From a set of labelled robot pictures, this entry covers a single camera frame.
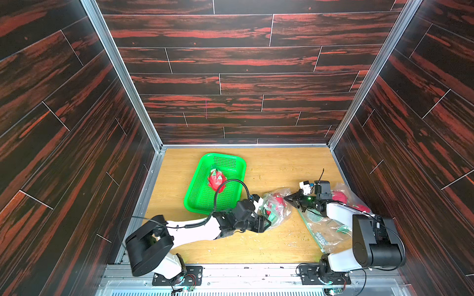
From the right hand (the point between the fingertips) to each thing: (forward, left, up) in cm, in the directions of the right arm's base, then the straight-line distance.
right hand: (286, 196), depth 92 cm
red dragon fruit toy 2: (-3, +5, +5) cm, 8 cm away
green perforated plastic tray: (0, +45, -4) cm, 45 cm away
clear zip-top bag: (-10, +7, +6) cm, 14 cm away
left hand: (-17, +10, +5) cm, 21 cm away
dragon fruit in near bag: (-1, -25, +4) cm, 25 cm away
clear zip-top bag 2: (-16, -18, -5) cm, 25 cm away
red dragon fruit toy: (+6, +36, +5) cm, 37 cm away
